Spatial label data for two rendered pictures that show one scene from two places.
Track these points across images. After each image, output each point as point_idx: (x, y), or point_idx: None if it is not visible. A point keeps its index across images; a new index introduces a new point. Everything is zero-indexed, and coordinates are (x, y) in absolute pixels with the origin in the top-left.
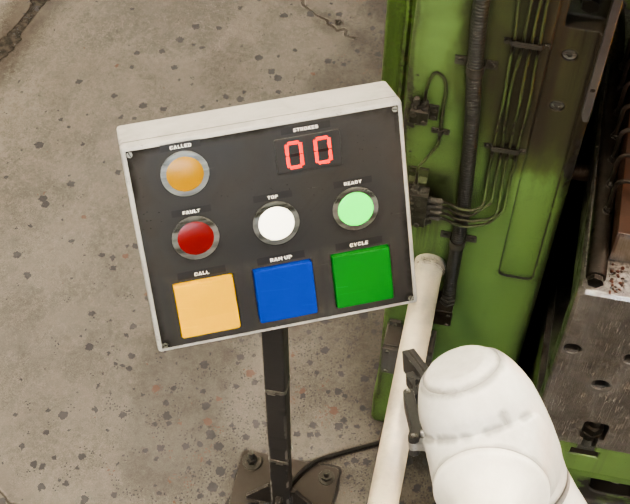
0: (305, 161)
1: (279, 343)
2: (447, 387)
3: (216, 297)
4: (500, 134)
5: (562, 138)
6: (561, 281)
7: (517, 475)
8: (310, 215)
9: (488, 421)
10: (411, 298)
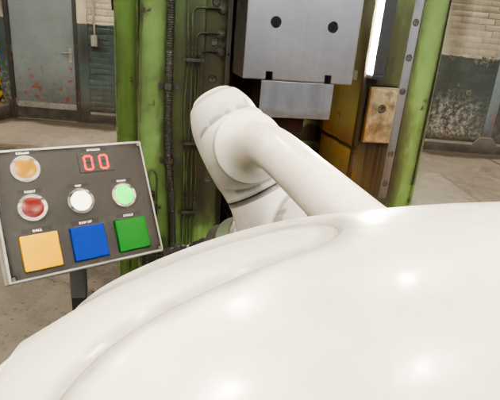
0: (94, 167)
1: None
2: (209, 92)
3: (47, 244)
4: (184, 203)
5: (212, 200)
6: None
7: (264, 120)
8: (100, 197)
9: (238, 101)
10: (160, 247)
